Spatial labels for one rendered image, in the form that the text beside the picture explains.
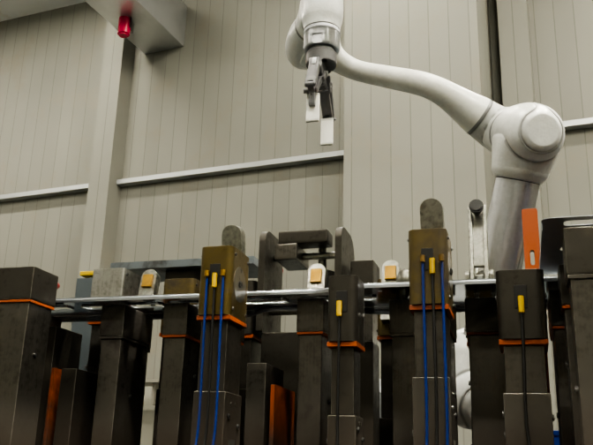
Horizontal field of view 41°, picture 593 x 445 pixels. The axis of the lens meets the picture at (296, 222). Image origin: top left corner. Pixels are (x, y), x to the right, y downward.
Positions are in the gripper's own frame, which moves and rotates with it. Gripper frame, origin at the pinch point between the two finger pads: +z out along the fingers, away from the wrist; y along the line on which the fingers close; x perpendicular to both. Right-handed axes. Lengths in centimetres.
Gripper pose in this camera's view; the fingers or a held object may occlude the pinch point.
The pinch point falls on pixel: (319, 129)
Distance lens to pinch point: 186.1
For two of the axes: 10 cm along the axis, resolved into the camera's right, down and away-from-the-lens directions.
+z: -0.3, 9.5, -3.1
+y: -2.7, -3.0, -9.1
